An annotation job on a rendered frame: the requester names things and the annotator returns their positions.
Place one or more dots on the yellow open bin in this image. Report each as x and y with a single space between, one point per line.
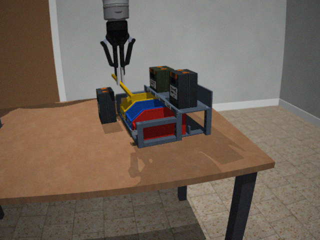
128 102

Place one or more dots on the grey metal bin shelf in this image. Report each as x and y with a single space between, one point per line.
204 103

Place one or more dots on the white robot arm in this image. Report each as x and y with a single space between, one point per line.
115 10

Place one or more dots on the red open bin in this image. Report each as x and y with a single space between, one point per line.
160 130

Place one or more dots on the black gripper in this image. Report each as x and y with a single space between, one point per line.
117 35

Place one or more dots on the blue bin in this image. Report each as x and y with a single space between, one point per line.
139 106

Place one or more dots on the yellow bar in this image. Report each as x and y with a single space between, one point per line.
124 87

